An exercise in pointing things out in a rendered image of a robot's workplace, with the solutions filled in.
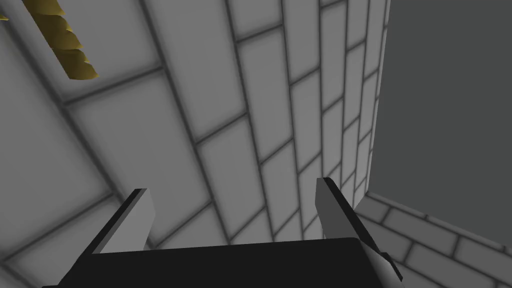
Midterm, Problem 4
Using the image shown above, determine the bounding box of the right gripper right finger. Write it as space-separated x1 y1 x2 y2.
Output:
315 177 404 283

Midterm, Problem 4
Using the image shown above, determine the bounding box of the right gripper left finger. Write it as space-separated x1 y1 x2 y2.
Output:
82 187 157 255

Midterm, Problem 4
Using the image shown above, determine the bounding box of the yellow ridged bar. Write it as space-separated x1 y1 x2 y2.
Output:
0 0 100 81

